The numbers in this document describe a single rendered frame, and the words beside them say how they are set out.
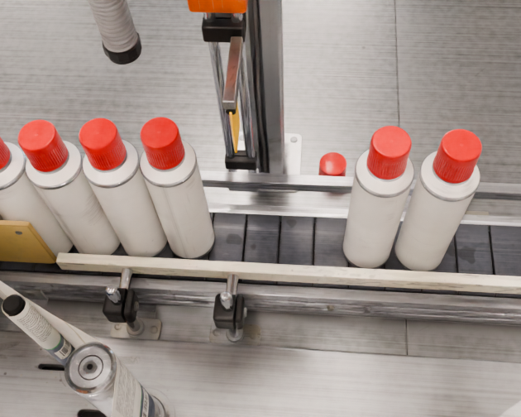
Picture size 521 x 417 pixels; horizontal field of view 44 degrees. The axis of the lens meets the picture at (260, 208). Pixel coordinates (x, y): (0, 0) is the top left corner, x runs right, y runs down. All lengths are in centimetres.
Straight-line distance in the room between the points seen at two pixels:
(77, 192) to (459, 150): 34
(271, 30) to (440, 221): 23
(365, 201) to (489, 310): 21
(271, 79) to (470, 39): 40
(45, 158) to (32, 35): 48
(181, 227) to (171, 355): 13
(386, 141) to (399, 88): 37
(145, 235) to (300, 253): 17
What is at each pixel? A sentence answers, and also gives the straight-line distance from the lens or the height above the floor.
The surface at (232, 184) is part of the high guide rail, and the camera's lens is 66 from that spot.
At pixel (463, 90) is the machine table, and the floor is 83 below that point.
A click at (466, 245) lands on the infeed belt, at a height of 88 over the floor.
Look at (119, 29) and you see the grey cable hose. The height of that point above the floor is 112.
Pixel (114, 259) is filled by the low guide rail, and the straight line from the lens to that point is 69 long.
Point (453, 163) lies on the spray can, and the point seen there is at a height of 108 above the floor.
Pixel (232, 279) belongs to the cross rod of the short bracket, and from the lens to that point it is 66.
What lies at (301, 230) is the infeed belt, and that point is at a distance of 72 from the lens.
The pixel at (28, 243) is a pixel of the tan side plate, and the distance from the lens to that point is 69.
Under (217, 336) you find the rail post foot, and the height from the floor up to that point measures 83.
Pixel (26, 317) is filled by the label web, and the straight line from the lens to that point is 54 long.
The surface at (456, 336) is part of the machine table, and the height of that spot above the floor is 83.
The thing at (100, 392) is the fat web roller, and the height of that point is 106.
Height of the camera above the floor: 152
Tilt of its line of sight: 61 degrees down
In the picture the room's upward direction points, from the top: 5 degrees counter-clockwise
